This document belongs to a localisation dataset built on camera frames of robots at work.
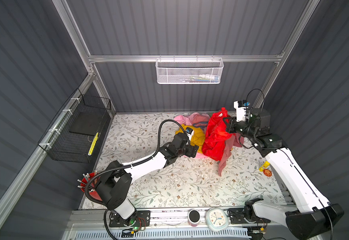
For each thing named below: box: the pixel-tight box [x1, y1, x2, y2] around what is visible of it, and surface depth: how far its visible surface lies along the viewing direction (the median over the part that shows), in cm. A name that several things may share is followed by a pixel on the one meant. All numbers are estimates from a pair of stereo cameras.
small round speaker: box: [187, 209, 201, 227], surface depth 71 cm
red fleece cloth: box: [202, 107, 233, 162], surface depth 77 cm
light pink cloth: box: [174, 112, 210, 131], surface depth 109 cm
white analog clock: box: [205, 207, 229, 232], surface depth 72 cm
